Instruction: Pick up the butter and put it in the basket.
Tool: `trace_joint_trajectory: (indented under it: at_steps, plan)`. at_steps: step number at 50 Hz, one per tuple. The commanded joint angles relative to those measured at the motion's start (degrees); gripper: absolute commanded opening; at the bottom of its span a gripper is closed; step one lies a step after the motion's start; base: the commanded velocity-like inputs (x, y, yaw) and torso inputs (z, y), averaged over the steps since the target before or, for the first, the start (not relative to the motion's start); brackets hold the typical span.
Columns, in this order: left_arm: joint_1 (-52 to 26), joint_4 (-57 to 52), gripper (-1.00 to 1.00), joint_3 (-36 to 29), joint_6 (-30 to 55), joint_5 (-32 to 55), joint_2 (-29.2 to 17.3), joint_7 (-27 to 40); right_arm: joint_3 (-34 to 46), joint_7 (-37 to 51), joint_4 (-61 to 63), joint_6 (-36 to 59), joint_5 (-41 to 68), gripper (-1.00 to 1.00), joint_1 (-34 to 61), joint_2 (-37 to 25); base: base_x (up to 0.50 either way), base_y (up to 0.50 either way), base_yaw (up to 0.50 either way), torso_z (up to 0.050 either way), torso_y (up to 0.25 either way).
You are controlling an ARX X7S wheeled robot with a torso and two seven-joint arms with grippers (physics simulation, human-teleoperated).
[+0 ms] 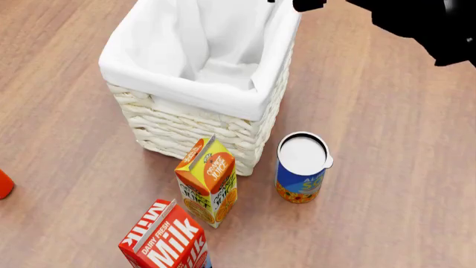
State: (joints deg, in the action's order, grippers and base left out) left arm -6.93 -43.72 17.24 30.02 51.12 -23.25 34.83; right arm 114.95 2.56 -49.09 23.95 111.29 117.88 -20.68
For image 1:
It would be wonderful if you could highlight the red milk carton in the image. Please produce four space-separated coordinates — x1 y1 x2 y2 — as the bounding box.
118 198 213 268

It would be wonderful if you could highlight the orange juice carton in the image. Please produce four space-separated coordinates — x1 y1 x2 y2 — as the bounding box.
174 134 239 229

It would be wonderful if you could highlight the red bottle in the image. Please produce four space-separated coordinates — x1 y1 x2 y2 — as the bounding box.
0 168 16 201

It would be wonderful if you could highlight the white woven basket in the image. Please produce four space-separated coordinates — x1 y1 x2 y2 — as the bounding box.
98 0 303 177

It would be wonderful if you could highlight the white cloth basket liner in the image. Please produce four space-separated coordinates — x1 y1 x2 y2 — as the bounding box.
98 0 303 123

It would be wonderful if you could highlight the blue soup can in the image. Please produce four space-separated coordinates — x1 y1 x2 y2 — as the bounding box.
274 131 335 205

